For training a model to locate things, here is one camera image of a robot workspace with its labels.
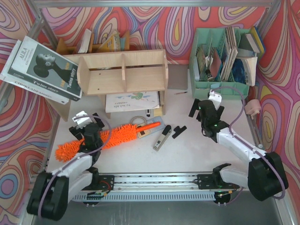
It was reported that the orange microfiber duster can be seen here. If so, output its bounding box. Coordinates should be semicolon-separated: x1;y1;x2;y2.
55;122;160;162

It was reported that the small stapler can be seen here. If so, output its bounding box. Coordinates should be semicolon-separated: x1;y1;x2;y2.
153;125;172;151

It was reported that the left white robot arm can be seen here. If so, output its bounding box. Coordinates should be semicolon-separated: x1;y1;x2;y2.
26;111;105;221

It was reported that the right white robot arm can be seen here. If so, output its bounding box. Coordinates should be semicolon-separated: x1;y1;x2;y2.
189;99;289;201

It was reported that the light wooden bookshelf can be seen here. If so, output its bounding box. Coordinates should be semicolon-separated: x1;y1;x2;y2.
65;49;168;115

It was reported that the black clip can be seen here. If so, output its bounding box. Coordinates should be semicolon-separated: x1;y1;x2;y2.
172;126;187;139

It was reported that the pink pig figurine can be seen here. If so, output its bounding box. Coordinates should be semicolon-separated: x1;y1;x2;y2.
244;99;261;119

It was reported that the grey notebook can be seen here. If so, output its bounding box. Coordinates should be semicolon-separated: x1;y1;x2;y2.
168;64;188;90

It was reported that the small beige box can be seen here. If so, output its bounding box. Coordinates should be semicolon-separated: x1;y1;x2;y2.
137;130;150;138

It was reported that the red brown booklet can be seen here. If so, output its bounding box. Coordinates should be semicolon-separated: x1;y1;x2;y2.
210;48;222;79

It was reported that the blue patterned book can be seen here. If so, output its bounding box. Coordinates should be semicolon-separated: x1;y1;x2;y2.
232;59;246;84

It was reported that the mint green desk organizer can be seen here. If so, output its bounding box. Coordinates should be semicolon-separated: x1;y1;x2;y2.
189;28;249;99

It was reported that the spiral sketchbook with frog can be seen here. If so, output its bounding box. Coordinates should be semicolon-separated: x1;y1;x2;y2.
105;91;160;113

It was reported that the white open book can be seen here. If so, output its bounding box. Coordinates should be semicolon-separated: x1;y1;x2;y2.
240;57;257;86

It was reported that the grey book on organizer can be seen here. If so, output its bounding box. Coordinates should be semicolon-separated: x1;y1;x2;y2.
238;33;260;53

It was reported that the white book in rack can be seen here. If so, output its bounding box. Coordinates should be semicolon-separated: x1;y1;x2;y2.
76;29;91;54

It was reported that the yellow book in rack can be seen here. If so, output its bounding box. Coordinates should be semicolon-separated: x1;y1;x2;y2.
97;30;121;53

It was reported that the blue yellow book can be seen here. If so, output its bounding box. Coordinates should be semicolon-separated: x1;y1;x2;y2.
250;26;265;55

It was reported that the white book under magazine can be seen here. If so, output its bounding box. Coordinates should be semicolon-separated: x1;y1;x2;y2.
0;40;69;105

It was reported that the large Twins story magazine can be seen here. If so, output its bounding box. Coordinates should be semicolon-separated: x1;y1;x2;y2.
8;36;82;101

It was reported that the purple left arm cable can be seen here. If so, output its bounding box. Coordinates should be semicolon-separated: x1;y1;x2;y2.
37;115;112;218

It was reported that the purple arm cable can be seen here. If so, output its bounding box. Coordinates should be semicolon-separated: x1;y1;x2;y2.
210;86;287;200
37;115;112;218

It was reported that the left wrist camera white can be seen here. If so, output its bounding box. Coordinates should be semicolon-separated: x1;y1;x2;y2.
72;111;93;128

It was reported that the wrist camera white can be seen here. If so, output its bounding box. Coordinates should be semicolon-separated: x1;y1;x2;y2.
72;111;93;128
208;90;222;104

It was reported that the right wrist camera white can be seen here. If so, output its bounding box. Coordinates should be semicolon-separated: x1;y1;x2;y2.
208;90;222;104

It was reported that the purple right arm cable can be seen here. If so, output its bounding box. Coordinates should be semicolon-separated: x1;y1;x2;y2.
210;86;287;200

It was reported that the tape roll ring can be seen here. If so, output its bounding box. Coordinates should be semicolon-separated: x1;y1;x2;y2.
130;116;148;127

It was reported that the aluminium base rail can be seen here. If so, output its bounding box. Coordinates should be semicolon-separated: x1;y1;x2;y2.
79;173;241;195

